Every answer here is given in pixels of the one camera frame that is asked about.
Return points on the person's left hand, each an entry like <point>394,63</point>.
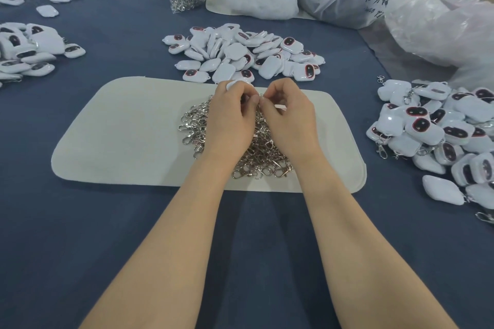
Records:
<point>229,123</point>

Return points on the person's right hand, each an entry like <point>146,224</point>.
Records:
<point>293,120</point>

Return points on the white fob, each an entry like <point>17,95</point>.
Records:
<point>232,84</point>

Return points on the person's left forearm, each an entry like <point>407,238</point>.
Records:
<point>170,248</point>

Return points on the person's right forearm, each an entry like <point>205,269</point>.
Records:
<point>364,248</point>

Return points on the cream felt work mat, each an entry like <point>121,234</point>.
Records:
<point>117,134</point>

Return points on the crumpled clear plastic bag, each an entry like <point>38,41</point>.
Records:
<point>449,29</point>

